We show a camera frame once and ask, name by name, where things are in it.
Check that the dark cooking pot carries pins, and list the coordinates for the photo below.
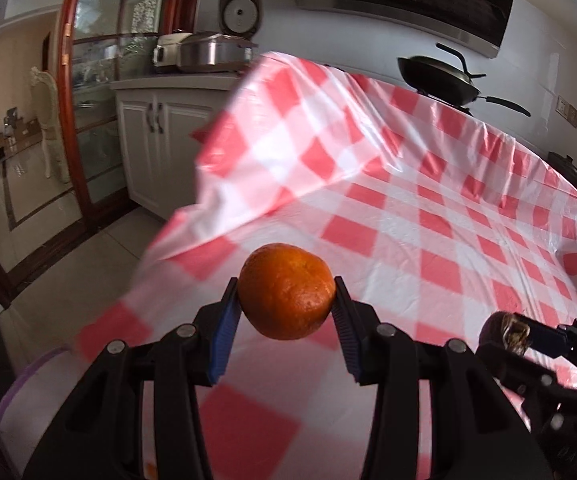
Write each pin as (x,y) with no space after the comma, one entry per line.
(566,166)

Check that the orange mandarin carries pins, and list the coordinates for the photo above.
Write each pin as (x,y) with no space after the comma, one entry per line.
(286,297)

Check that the dark wrinkled fruit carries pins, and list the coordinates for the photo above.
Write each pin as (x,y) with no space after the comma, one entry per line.
(503,329)

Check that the white purple-rimmed bag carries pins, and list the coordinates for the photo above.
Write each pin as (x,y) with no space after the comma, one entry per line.
(18,395)

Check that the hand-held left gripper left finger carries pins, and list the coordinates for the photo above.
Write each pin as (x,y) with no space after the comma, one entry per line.
(226,331)

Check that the black wok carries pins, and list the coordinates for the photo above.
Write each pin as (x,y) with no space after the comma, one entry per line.
(438,81)

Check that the stainless steel pot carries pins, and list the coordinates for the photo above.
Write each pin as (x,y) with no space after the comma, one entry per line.
(213,53)

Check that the wall socket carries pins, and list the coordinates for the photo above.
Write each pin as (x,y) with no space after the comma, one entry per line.
(573,116)
(562,105)

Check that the wooden glass door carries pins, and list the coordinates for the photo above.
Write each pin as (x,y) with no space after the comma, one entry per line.
(66,60)

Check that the red white checkered tablecloth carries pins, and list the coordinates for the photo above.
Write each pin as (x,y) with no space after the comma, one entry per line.
(418,220)

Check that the white kitchen cabinet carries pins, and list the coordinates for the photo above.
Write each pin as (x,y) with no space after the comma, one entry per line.
(168,135)

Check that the white kitchen appliance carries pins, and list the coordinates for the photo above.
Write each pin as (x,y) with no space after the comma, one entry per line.
(167,49)

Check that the silver rice cooker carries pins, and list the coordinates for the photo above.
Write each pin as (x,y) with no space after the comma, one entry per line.
(240,12)

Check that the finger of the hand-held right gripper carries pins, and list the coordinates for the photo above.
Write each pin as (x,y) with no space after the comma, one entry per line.
(548,341)
(523,372)

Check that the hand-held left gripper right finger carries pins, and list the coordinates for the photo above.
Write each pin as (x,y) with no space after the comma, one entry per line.
(346,331)

